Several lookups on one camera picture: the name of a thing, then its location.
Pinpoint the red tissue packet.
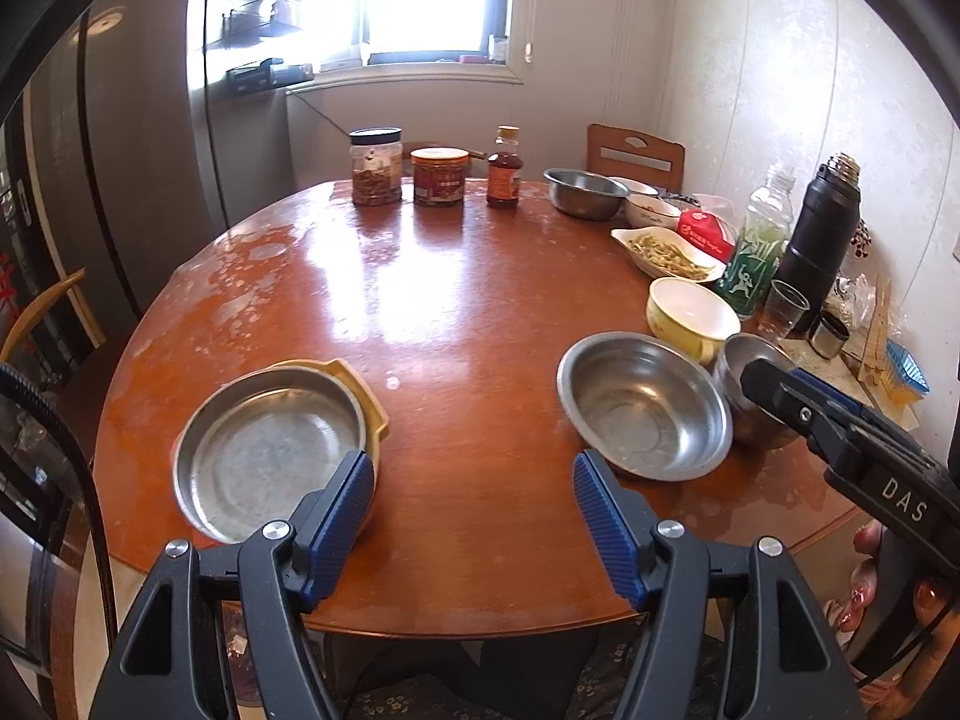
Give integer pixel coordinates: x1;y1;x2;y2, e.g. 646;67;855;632
677;195;740;256

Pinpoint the yellow bowl with handle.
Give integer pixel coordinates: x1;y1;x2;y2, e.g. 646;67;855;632
647;277;743;365

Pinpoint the yellow shell-shaped plate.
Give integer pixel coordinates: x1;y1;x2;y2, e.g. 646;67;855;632
171;358;391;533

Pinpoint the grey refrigerator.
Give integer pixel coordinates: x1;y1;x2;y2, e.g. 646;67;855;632
22;0;226;316

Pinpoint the red-label jar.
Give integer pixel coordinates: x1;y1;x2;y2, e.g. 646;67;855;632
409;147;470;209

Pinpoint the clear plastic cup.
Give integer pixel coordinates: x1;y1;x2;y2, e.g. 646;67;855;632
759;279;812;342

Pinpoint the white dish of noodles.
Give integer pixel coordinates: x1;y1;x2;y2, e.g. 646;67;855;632
610;227;727;282

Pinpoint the wooden chopsticks bundle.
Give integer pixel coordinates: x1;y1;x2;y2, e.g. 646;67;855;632
859;277;897;391

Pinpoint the amber sauce bottle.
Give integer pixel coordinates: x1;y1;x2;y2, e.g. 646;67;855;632
486;125;523;209

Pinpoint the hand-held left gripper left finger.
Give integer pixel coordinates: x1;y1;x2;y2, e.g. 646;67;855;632
109;450;376;720

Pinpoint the black storage rack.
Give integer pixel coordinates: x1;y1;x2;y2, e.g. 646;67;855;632
187;0;368;98

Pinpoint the small steel cup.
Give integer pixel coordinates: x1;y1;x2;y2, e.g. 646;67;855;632
808;310;852;361

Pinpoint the window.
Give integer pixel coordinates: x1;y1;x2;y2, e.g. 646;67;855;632
360;0;526;87

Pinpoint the wooden chair with curved rail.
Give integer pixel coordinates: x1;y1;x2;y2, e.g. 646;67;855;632
0;268;113;466

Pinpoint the shallow steel plate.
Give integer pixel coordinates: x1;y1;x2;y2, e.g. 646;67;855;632
171;367;370;545

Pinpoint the small steel bowl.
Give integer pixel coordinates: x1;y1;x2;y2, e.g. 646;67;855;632
712;334;807;451

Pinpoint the blue plastic packet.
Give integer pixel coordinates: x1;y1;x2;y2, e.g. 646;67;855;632
885;339;931;398

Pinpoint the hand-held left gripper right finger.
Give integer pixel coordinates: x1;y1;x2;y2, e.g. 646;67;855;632
572;450;860;720

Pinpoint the steel basin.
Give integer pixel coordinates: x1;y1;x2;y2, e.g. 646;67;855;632
543;168;629;222

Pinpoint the person's right hand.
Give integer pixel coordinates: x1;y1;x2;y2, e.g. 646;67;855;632
825;521;960;720

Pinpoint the wooden chair back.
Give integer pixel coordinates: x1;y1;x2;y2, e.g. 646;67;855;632
585;123;686;196

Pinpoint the large steel bowl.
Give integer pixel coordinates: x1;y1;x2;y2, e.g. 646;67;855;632
556;331;734;482

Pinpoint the black thermos flask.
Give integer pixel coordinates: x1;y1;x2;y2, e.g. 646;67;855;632
772;152;862;338

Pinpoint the green-label plastic bottle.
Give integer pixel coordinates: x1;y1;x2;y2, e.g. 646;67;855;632
712;165;796;318

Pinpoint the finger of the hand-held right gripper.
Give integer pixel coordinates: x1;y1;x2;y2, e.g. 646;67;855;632
791;369;931;466
740;358;886;473

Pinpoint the clear jar black lid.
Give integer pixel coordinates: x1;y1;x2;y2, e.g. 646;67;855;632
349;127;404;207

